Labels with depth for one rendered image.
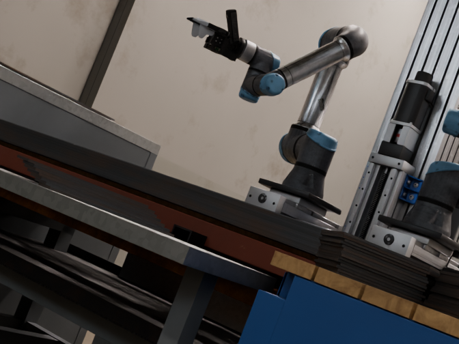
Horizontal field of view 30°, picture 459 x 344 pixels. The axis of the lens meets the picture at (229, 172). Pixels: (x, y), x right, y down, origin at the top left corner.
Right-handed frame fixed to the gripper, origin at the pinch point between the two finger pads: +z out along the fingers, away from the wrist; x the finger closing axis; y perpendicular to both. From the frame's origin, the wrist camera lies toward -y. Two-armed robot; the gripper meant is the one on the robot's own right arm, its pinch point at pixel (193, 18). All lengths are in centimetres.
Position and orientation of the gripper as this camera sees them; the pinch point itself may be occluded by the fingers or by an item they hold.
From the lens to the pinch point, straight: 297.5
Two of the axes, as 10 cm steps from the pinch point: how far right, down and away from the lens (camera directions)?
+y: -4.1, 9.1, 0.4
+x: -3.5, -2.0, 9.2
